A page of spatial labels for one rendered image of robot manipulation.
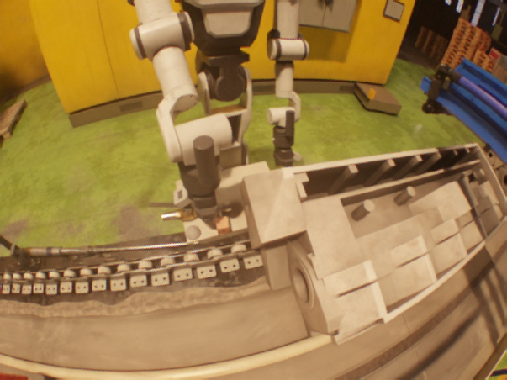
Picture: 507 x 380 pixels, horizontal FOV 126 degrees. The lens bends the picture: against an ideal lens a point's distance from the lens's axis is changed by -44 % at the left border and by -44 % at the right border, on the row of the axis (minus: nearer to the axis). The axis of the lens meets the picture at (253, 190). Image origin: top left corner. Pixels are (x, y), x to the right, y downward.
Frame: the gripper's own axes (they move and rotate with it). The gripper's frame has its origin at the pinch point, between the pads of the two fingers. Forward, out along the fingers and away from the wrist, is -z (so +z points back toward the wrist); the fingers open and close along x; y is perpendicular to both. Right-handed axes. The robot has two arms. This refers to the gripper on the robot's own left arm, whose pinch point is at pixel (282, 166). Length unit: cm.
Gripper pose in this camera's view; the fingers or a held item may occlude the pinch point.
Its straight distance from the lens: 100.2
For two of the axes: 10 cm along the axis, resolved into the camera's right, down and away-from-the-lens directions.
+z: -0.4, -8.1, -5.9
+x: 3.1, 5.5, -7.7
